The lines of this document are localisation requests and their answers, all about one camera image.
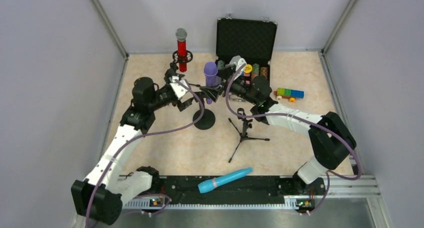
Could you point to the red glitter microphone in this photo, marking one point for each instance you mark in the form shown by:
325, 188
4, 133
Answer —
181, 36

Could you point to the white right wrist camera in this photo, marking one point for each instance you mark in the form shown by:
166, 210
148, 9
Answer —
237, 63

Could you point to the black small tripod mic stand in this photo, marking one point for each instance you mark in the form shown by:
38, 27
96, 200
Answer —
243, 135

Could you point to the cyan microphone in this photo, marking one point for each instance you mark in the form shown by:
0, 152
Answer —
211, 184

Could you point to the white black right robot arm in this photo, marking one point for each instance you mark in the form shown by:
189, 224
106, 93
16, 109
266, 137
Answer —
330, 139

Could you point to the yellow round dealer chip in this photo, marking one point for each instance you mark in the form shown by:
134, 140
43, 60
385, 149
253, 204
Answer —
248, 69

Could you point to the purple green chip stack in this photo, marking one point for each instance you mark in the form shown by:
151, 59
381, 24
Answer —
220, 65

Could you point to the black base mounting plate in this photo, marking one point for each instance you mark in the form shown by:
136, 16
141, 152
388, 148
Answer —
248, 190

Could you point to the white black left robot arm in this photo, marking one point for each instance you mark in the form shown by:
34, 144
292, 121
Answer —
100, 196

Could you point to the black round-base mic stand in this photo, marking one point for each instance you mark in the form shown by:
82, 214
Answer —
204, 116

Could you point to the green red chip stack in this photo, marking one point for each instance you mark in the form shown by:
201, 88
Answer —
255, 71

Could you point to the black tripod shock-mount stand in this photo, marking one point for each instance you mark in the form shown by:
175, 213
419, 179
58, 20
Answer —
178, 60

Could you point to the black poker chip case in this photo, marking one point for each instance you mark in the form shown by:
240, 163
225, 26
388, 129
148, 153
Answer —
254, 41

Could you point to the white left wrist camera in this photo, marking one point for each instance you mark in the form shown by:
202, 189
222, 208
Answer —
179, 86

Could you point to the brown chip stack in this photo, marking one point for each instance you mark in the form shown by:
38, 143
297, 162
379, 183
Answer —
264, 71

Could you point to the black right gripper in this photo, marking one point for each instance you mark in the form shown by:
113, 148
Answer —
227, 79

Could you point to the purple microphone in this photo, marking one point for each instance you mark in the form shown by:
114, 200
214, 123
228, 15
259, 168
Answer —
210, 71

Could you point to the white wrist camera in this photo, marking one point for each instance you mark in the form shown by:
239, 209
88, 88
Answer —
179, 86
237, 63

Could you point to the colourful toy block train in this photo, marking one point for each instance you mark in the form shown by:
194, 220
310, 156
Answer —
289, 94

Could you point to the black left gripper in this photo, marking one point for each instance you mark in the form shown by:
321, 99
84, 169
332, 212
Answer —
185, 102

